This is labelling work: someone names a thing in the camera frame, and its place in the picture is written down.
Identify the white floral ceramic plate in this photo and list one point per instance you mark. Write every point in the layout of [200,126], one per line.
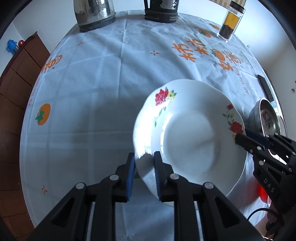
[193,126]

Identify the glass tea jar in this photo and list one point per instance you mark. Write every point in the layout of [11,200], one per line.
[231,21]

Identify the brown wooden cabinet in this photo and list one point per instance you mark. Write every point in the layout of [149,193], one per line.
[17,81]

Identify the stainless steel kettle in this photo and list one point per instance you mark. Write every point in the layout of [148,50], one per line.
[93,14]

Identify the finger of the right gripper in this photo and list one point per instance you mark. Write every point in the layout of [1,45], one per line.
[256,148]
[279,145]

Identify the white orange printed tablecloth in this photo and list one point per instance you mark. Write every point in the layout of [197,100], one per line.
[80,115]

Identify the black pot base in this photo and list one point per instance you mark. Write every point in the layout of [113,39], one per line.
[162,11]

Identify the stainless steel bowl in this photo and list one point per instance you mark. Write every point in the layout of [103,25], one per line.
[263,120]

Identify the red round object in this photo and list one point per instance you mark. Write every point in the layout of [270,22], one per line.
[262,193]

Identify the blue toy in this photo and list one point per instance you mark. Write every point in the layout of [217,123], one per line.
[12,46]

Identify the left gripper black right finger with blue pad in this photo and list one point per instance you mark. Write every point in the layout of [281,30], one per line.
[201,212]

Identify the red small object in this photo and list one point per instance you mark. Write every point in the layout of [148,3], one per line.
[20,43]

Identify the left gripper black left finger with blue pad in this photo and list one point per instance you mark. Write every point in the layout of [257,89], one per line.
[89,210]

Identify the black remote control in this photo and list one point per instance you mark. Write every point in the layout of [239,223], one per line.
[265,87]

